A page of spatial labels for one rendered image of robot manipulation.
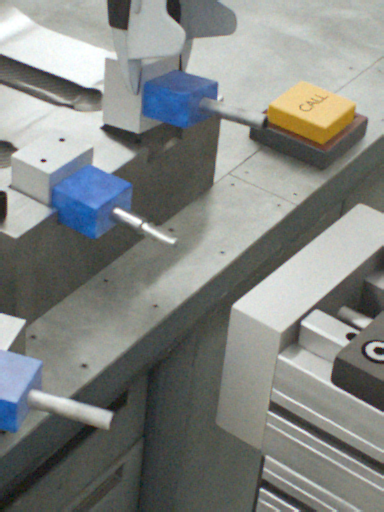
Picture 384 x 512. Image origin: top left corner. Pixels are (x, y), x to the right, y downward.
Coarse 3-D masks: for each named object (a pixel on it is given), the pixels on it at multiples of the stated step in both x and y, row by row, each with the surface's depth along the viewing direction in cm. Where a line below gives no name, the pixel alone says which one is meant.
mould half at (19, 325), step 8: (0, 320) 90; (8, 320) 90; (16, 320) 90; (24, 320) 90; (0, 328) 89; (8, 328) 89; (16, 328) 89; (24, 328) 90; (0, 336) 88; (8, 336) 88; (16, 336) 89; (24, 336) 90; (0, 344) 88; (8, 344) 88; (16, 344) 89; (24, 344) 91; (16, 352) 90; (24, 352) 91
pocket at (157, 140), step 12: (120, 132) 107; (132, 132) 108; (144, 132) 108; (156, 132) 108; (168, 132) 107; (180, 132) 106; (144, 144) 107; (156, 144) 107; (168, 144) 105; (156, 156) 104
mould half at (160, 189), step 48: (0, 0) 118; (0, 48) 114; (48, 48) 114; (96, 48) 114; (0, 96) 107; (96, 144) 102; (192, 144) 108; (144, 192) 104; (192, 192) 111; (0, 240) 92; (48, 240) 95; (96, 240) 101; (0, 288) 95; (48, 288) 98
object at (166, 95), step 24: (120, 72) 100; (144, 72) 99; (168, 72) 102; (120, 96) 101; (144, 96) 100; (168, 96) 99; (192, 96) 98; (216, 96) 101; (120, 120) 102; (144, 120) 101; (168, 120) 100; (192, 120) 99; (240, 120) 98; (264, 120) 98
